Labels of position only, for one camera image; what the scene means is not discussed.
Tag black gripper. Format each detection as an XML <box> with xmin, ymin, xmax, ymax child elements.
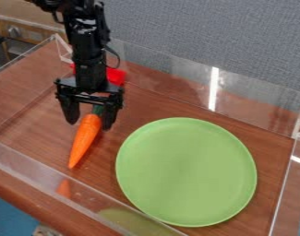
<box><xmin>55</xmin><ymin>77</ymin><xmax>123</xmax><ymax>131</ymax></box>

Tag red plastic block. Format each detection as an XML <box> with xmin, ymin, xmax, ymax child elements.
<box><xmin>71</xmin><ymin>63</ymin><xmax>126</xmax><ymax>90</ymax></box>

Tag black cable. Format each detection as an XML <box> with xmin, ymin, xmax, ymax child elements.
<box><xmin>103</xmin><ymin>45</ymin><xmax>122</xmax><ymax>70</ymax></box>

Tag green round plate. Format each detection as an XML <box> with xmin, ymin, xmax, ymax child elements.
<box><xmin>115</xmin><ymin>117</ymin><xmax>257</xmax><ymax>228</ymax></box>

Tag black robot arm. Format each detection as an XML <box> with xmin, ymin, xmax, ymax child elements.
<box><xmin>24</xmin><ymin>0</ymin><xmax>123</xmax><ymax>131</ymax></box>

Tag orange toy carrot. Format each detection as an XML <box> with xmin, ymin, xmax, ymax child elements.
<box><xmin>68</xmin><ymin>105</ymin><xmax>103</xmax><ymax>169</ymax></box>

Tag clear acrylic enclosure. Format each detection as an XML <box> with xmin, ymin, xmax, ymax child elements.
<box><xmin>0</xmin><ymin>37</ymin><xmax>300</xmax><ymax>236</ymax></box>

